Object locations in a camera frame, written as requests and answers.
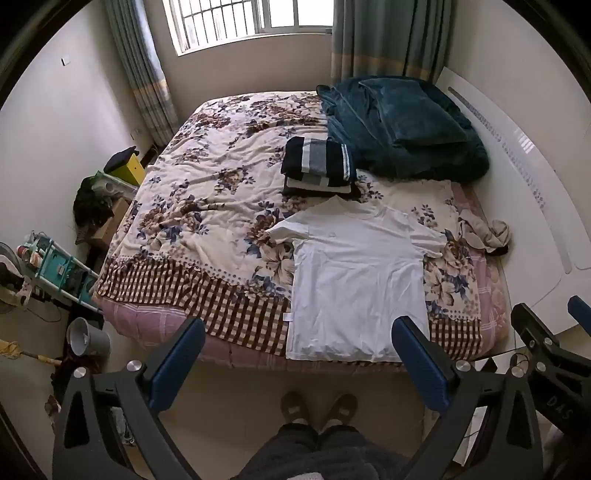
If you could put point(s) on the person's grey trousers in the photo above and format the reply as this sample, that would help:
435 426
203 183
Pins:
318 454

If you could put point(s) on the black cushion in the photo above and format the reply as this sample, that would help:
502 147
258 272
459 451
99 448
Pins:
121 157

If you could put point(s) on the folded white garment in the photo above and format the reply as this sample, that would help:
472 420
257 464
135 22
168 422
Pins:
314 183

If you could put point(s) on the cardboard box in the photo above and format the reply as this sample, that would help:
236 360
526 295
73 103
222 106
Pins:
111 226

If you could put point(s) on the person's left slipper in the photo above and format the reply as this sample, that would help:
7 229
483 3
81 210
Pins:
296 407

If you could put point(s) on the person's slipper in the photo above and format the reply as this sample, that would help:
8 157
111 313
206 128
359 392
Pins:
296 407
341 408

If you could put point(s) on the white wall switch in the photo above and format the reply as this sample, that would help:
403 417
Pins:
66 60

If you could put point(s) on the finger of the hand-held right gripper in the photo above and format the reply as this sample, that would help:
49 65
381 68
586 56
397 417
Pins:
531 323
581 310

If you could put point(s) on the teal pillow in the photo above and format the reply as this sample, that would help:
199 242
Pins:
411 110

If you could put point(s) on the black bag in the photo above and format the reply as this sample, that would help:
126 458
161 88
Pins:
92 203

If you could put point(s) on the folded black garment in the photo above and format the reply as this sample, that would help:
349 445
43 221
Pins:
353 189

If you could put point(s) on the teal fleece blanket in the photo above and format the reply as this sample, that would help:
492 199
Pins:
369 147

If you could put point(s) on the teal shelf cart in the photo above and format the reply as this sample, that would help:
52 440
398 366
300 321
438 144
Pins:
64 272

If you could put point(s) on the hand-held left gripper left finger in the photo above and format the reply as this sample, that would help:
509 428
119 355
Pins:
178 364

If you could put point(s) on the floral quilt with checked border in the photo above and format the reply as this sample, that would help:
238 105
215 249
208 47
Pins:
217 207

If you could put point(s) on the white t-shirt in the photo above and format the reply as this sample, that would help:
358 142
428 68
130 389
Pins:
355 277

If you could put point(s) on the grey-green curtain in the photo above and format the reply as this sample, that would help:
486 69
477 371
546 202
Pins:
388 37
143 69

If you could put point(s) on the person's right slipper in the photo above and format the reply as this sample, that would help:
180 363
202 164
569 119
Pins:
341 408

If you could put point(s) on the yellow box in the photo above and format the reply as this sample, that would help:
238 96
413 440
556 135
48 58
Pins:
129 171

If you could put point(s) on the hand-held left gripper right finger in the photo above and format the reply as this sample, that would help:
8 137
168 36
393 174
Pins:
422 364

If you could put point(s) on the beige crumpled cloth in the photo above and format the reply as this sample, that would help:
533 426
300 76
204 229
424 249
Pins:
480 230

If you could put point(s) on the folded navy striped garment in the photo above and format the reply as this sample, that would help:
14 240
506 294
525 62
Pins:
316 154

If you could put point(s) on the grey plastic bucket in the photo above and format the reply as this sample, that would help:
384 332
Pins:
87 339

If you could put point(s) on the barred window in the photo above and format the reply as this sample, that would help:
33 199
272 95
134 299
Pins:
249 18

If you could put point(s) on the white headboard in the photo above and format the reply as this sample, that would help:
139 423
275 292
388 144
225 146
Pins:
531 184

